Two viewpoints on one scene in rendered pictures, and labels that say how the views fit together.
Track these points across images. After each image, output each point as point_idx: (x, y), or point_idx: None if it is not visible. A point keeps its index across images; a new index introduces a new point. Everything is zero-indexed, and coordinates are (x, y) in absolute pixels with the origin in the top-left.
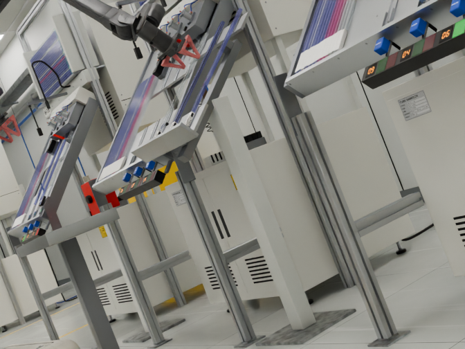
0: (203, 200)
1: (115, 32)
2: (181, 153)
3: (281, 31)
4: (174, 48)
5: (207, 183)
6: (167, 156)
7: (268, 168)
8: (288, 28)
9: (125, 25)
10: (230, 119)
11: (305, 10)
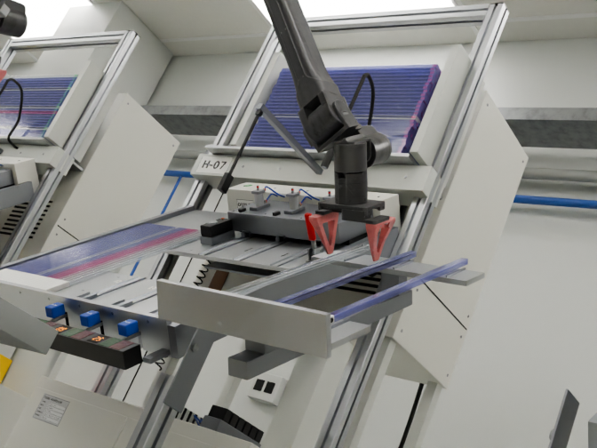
0: (93, 447)
1: (306, 113)
2: (243, 357)
3: (402, 341)
4: (366, 213)
5: (127, 430)
6: (171, 341)
7: None
8: (410, 346)
9: (338, 119)
10: (331, 382)
11: (437, 347)
